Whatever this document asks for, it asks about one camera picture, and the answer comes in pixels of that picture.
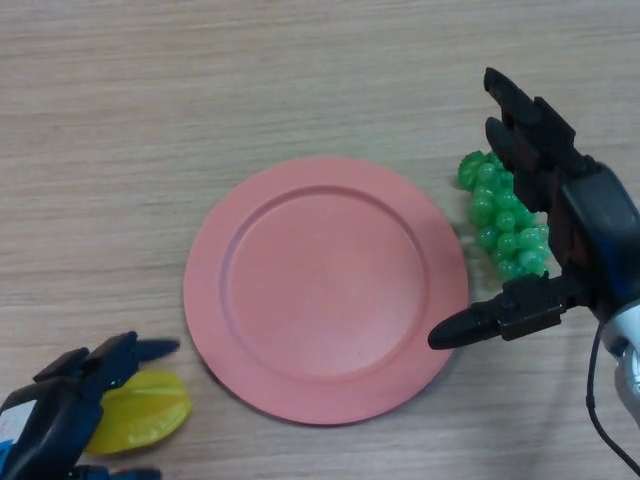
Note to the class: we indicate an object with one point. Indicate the pink round plate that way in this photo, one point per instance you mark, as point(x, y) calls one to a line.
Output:
point(325, 290)

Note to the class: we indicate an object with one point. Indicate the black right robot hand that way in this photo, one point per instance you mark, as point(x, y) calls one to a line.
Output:
point(600, 230)

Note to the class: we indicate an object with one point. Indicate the yellow starfruit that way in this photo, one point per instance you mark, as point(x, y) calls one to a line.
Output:
point(145, 415)

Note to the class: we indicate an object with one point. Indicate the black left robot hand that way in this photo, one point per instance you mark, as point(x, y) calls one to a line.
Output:
point(55, 415)

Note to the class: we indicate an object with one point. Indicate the green grape bunch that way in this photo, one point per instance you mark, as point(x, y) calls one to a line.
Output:
point(500, 225)

